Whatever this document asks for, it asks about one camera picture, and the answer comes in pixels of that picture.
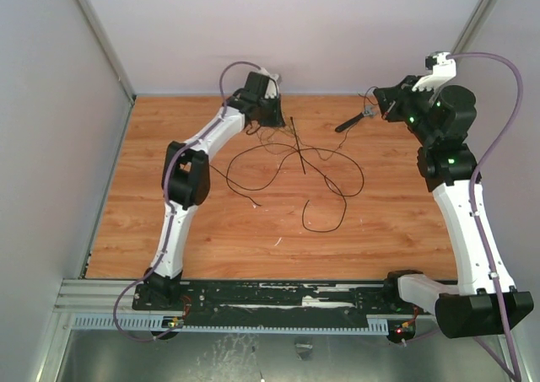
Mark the black wire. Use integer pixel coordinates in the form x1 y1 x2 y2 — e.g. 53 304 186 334
208 143 365 199
225 143 348 234

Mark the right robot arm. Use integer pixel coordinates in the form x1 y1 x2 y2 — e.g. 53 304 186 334
374 76 534 338

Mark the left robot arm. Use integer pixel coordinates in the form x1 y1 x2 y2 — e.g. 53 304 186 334
143 67 284 310

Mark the black zip tie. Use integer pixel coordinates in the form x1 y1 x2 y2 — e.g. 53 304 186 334
289 116 307 175

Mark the black adjustable wrench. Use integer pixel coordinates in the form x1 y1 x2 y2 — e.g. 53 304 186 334
334 105 376 133

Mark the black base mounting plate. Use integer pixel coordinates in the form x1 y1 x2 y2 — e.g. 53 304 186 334
132 279 423 329

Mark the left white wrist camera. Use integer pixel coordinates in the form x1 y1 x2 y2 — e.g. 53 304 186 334
257 67 281 99

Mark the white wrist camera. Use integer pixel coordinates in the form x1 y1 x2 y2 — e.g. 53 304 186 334
412 51 456 92
257 67 281 99

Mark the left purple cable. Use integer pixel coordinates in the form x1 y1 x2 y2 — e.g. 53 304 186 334
112 61 265 343

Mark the purple cable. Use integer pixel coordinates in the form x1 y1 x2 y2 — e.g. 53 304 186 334
112 61 265 343
396 51 524 382

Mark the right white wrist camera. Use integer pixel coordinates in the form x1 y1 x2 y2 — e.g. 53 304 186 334
412 51 456 92

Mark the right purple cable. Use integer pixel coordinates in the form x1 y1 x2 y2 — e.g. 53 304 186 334
396 51 524 382

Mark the grey slotted cable duct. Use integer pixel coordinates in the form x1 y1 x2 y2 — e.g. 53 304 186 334
70 313 389 335

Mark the aluminium front rail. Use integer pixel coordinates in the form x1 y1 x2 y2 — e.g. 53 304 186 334
52 277 517 320

